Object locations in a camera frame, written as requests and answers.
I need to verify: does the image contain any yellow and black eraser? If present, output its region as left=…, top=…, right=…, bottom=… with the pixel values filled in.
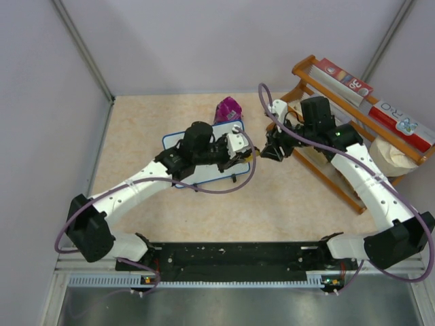
left=251, top=147, right=260, bottom=158

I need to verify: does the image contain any blue framed whiteboard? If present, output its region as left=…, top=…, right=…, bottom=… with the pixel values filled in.
left=162, top=120, right=251, bottom=185

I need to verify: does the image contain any magenta snack bag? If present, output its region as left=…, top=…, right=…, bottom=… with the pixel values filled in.
left=213, top=96, right=243, bottom=124

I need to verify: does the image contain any red white wrap box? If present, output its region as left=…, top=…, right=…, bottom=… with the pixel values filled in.
left=368, top=101, right=434, bottom=153

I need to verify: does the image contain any grey cable duct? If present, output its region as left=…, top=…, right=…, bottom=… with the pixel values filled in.
left=67, top=273, right=343, bottom=289

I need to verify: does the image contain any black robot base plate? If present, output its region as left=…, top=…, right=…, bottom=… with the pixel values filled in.
left=114, top=232, right=360, bottom=283

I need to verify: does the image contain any beige paper bag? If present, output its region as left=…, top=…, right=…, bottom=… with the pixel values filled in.
left=369, top=137, right=418, bottom=177

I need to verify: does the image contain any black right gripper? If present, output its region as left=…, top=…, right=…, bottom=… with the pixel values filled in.
left=260, top=117, right=315, bottom=162

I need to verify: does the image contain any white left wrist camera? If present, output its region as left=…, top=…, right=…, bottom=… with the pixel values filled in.
left=226, top=124, right=250, bottom=158

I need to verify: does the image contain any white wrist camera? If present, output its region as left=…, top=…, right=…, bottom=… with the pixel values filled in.
left=226, top=124, right=250, bottom=158
left=266, top=99, right=288, bottom=126

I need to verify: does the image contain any wooden shelf rack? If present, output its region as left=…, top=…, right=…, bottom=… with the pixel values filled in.
left=281, top=55, right=434, bottom=215

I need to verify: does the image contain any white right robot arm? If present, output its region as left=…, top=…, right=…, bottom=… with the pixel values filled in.
left=261, top=96, right=434, bottom=270

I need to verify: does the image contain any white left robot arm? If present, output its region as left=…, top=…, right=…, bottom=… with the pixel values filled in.
left=61, top=122, right=258, bottom=270

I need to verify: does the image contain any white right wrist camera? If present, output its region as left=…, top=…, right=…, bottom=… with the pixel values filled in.
left=266, top=99, right=288, bottom=126

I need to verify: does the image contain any red foil box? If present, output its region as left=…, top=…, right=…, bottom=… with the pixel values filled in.
left=310, top=58, right=373, bottom=107

